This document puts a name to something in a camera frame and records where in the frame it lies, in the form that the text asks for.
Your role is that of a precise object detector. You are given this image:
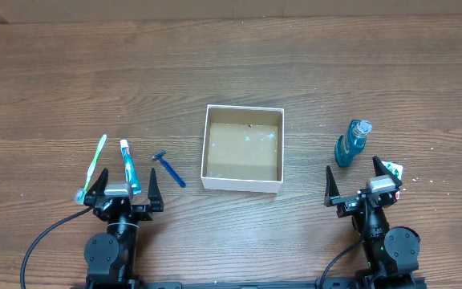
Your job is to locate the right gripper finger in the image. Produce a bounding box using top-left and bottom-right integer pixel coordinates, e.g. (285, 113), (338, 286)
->
(372, 156), (402, 187)
(324, 165), (340, 199)

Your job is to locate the right black cable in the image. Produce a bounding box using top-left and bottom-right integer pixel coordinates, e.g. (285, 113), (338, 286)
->
(318, 200), (371, 288)

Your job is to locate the teal toothpaste tube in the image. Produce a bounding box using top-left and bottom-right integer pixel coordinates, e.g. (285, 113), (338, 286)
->
(120, 139), (142, 195)

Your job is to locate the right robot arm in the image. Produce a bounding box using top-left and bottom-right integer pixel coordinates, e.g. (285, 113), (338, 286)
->
(317, 156), (426, 288)

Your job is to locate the green toothbrush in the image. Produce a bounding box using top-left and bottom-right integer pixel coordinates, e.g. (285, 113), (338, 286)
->
(75, 134), (107, 206)

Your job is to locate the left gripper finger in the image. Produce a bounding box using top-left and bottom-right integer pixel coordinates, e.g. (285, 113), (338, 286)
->
(85, 168), (108, 197)
(148, 168), (164, 206)

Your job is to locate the white open cardboard box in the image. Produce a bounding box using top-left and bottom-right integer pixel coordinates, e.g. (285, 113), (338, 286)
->
(201, 104), (285, 193)

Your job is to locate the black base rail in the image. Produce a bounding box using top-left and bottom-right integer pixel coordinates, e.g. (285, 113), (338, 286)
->
(70, 275), (428, 289)

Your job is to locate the blue mouthwash bottle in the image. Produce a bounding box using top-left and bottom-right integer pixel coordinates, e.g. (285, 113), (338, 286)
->
(334, 120), (372, 167)

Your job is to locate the green white soap packet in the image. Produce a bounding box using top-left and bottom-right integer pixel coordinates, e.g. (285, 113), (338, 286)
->
(382, 161), (403, 200)

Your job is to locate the blue disposable razor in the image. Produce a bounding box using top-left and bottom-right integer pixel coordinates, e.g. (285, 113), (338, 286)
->
(152, 150), (186, 188)

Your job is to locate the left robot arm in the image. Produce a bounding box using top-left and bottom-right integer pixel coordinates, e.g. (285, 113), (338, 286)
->
(83, 169), (164, 288)

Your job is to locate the left black cable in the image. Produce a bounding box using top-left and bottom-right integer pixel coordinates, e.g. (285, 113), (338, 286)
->
(20, 205), (95, 289)

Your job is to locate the black cable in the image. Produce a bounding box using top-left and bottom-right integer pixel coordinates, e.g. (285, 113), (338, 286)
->
(318, 200), (371, 288)
(20, 205), (95, 289)

